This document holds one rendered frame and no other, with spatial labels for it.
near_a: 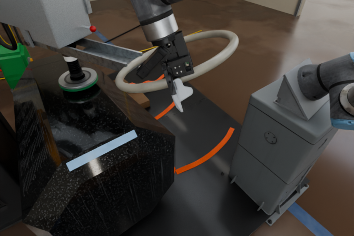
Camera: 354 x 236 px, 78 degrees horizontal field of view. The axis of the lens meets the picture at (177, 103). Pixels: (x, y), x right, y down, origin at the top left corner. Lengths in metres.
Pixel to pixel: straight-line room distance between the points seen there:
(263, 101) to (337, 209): 1.12
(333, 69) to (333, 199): 1.20
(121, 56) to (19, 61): 1.90
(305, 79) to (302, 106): 0.13
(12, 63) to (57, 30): 1.80
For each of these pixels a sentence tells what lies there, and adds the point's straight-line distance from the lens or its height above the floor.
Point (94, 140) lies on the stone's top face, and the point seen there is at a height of 0.85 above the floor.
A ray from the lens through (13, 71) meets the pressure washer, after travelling 2.94.
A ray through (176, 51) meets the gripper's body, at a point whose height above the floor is 1.34.
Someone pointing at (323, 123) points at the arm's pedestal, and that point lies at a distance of 1.29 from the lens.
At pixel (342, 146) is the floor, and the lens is 2.58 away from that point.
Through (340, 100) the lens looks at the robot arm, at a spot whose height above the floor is 1.06.
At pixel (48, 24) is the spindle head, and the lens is 1.15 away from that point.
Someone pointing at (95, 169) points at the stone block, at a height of 0.78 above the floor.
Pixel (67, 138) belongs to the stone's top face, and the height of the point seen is 0.85.
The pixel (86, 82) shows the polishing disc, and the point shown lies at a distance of 1.35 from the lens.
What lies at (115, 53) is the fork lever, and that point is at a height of 1.10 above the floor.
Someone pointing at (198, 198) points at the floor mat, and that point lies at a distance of 1.79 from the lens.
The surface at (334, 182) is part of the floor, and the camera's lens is 2.25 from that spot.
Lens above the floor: 1.62
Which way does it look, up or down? 40 degrees down
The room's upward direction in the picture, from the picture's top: straight up
